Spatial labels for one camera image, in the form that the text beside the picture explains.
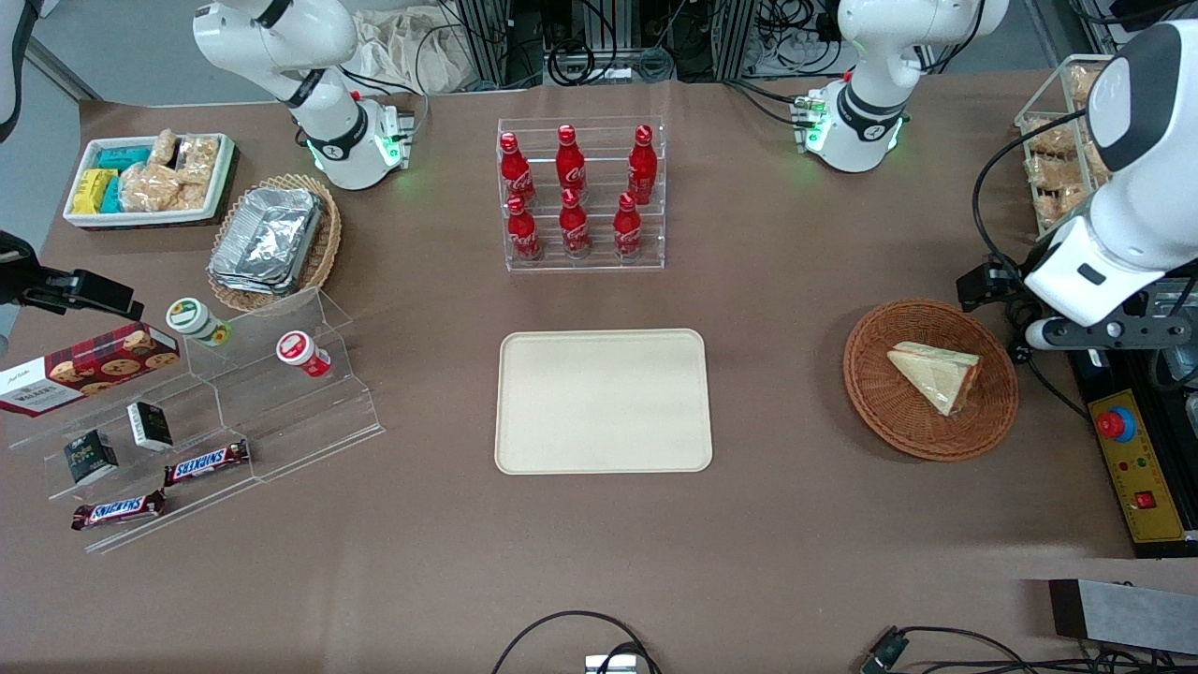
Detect light oval wicker basket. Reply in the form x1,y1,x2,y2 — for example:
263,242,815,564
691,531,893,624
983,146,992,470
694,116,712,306
207,173,343,315

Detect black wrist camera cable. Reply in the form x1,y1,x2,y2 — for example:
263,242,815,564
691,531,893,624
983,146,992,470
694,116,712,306
971,107,1092,272

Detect black looped cable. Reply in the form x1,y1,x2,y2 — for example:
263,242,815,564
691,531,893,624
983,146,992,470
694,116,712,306
490,609,663,674

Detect yellow snack packet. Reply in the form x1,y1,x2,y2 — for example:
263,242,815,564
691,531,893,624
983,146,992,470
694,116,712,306
72,168,119,215

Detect beige cloth bag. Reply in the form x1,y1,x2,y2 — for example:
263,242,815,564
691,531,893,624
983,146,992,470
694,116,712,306
354,6,471,95

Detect bagged pastry in frame basket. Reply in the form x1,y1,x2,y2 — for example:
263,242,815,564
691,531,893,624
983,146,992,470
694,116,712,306
1026,154,1088,194
1022,119,1078,158
1067,63,1115,110
1033,187,1092,236

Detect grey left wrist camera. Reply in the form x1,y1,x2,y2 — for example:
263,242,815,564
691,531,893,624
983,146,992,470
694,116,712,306
1025,316,1198,353

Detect white power strip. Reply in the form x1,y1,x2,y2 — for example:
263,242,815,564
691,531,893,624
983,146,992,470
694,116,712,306
747,26,850,79

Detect silver foil packets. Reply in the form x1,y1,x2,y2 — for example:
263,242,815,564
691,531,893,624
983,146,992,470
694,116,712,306
207,186,325,297

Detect white frame pastry basket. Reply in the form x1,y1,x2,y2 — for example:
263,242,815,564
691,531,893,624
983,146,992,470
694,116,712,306
1015,53,1126,241

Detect black yellow control box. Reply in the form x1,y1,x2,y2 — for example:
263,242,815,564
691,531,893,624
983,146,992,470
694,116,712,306
1067,350,1198,561

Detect small black box gold print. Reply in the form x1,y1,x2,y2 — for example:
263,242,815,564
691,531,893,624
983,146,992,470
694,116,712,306
63,428,121,487

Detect red Coca-Cola bottle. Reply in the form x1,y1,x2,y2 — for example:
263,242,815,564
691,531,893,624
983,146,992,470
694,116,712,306
612,192,644,259
498,131,537,206
555,124,588,194
627,124,659,203
505,194,543,262
558,187,592,259

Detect clear acrylic stepped rack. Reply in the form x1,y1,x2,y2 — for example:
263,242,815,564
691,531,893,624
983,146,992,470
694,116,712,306
181,286,386,485
7,354,258,555

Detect aluminium profile post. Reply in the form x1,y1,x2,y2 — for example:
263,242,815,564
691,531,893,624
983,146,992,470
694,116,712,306
455,0,512,91
715,0,758,84

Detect beige rectangular tray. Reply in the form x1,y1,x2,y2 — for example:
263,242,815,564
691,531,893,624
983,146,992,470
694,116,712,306
493,328,715,476

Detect red lid yogurt cup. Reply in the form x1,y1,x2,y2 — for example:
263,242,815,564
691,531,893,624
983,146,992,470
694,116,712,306
275,330,332,379

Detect clear acrylic bottle rack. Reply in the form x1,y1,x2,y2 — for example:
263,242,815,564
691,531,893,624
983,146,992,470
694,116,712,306
495,116,668,273

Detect grey black flat plate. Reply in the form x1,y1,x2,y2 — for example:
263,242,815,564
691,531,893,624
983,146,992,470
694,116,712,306
1047,578,1198,657

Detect white rectangular snack bin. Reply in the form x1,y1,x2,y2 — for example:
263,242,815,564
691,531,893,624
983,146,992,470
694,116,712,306
63,133,235,230

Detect black cable with connector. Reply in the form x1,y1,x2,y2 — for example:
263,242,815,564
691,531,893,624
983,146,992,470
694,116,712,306
858,624,1198,674

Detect wrapped triangular sandwich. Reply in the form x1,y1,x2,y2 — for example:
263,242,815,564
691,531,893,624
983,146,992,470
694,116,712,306
885,341,983,418

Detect Snickers chocolate bar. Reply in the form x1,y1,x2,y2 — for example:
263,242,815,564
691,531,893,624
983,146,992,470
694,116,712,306
163,439,252,487
71,489,168,533

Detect Walkers cookie box red tartan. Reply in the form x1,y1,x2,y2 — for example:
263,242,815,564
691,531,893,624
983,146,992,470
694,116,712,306
0,322,182,418

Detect small black box white label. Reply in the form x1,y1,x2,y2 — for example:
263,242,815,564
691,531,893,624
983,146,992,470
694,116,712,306
125,400,175,453

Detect brown round wicker basket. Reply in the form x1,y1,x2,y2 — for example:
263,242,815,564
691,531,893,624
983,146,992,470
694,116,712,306
842,298,1020,463

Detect green lid yogurt cup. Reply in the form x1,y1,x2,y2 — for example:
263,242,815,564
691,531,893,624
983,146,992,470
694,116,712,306
166,297,233,348

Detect black thin cable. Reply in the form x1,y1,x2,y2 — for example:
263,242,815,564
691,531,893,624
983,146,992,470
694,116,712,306
1009,344,1093,422

